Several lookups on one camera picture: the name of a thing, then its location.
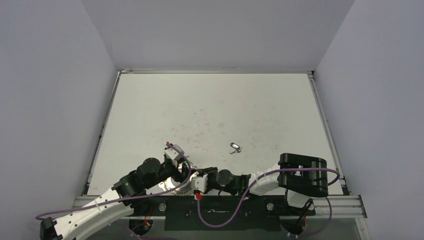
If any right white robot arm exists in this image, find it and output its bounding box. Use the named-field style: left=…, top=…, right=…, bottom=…
left=191, top=153, right=329, bottom=215

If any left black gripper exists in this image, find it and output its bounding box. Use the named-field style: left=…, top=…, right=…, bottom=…
left=145, top=156, right=196, bottom=190

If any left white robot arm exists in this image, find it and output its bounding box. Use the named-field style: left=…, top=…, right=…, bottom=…
left=37, top=157, right=192, bottom=240

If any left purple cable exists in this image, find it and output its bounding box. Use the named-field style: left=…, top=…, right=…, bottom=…
left=35, top=143, right=193, bottom=221

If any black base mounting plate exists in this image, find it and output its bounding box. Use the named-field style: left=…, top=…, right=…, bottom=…
left=128, top=195, right=316, bottom=235

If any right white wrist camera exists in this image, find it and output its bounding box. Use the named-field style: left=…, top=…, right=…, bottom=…
left=190, top=174, right=208, bottom=200

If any purple cable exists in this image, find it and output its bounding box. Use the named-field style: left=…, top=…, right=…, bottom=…
left=35, top=143, right=193, bottom=221
left=196, top=167, right=341, bottom=229

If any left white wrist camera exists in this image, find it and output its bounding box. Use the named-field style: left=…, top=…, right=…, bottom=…
left=164, top=141, right=185, bottom=167

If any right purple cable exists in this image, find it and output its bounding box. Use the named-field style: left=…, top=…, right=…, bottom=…
left=196, top=167, right=341, bottom=229

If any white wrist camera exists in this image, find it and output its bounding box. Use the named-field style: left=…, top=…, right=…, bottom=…
left=190, top=174, right=208, bottom=200
left=164, top=141, right=185, bottom=167

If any key with black head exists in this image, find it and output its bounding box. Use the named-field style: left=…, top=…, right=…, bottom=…
left=229, top=142, right=242, bottom=155

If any metal disc with keyrings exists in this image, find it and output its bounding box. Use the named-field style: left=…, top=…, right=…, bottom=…
left=158, top=165, right=198, bottom=197

